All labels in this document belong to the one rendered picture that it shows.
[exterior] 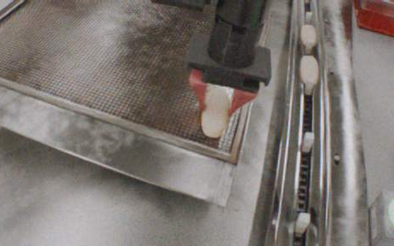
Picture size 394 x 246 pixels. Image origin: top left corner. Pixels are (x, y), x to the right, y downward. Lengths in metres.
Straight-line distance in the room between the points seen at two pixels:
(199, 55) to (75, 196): 0.27
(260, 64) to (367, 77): 0.40
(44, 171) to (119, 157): 0.18
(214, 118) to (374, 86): 0.41
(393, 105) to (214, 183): 0.44
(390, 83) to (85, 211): 0.65
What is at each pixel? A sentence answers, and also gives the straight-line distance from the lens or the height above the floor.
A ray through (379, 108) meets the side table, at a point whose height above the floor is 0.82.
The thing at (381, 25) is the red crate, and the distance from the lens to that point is 0.98.
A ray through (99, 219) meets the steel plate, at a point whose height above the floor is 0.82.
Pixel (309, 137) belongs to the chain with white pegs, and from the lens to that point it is 0.50.
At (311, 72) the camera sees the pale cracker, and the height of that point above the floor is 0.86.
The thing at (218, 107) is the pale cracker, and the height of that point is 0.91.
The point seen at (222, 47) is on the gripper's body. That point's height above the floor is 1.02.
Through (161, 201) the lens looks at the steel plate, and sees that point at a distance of 0.48.
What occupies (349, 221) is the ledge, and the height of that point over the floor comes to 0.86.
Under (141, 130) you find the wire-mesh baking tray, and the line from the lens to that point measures 0.43.
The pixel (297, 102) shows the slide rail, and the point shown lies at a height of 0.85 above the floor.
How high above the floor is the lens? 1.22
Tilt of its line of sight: 45 degrees down
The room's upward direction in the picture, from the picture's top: straight up
